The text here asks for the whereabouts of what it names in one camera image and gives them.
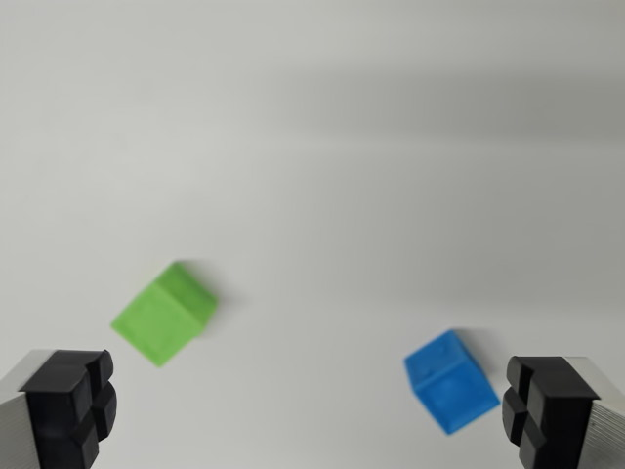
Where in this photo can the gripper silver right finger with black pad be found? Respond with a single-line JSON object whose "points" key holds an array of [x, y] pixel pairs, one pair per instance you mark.
{"points": [[556, 405]]}

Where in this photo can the green soft cube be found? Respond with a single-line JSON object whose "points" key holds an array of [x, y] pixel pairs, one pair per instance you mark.
{"points": [[163, 315]]}

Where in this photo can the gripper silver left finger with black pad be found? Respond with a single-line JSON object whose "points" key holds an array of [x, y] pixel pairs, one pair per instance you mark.
{"points": [[63, 405]]}

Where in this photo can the blue soft cube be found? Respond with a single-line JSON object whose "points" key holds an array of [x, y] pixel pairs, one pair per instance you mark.
{"points": [[446, 383]]}

